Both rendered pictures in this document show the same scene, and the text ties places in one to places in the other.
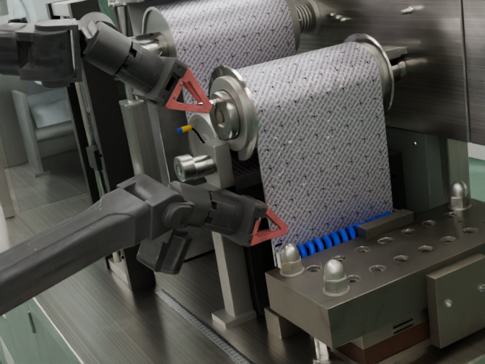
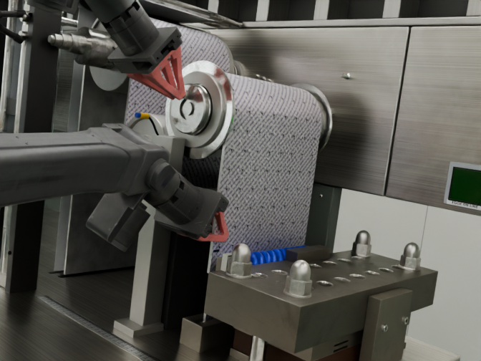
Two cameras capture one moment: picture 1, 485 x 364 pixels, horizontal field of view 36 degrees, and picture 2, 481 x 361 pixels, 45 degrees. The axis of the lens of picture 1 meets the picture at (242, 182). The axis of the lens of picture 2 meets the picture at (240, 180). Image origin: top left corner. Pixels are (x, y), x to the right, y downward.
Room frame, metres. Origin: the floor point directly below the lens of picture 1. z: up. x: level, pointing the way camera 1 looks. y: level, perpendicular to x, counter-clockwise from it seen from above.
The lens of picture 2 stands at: (0.27, 0.26, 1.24)
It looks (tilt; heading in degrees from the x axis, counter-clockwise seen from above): 6 degrees down; 338
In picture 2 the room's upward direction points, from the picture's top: 7 degrees clockwise
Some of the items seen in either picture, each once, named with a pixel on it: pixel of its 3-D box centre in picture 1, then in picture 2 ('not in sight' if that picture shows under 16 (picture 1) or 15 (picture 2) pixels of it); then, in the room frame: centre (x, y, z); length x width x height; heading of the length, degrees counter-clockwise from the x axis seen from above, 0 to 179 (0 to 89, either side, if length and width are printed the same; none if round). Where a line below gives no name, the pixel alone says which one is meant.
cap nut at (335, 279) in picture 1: (334, 275); (299, 276); (0.92, -0.10, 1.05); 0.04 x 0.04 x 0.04
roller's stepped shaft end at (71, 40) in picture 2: not in sight; (66, 41); (1.31, 0.19, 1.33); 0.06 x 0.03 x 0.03; 116
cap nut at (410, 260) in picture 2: not in sight; (411, 255); (1.06, -0.39, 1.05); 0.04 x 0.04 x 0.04
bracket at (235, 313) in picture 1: (219, 235); (147, 234); (1.13, 0.05, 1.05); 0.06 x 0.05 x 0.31; 116
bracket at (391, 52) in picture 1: (383, 51); not in sight; (1.25, -0.27, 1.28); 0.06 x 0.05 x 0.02; 116
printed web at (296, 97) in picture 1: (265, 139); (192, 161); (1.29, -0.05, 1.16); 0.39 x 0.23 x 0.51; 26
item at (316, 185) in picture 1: (330, 189); (266, 210); (1.12, -0.14, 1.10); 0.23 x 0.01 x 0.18; 116
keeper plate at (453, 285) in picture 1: (460, 300); (387, 329); (0.95, -0.28, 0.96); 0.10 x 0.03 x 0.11; 116
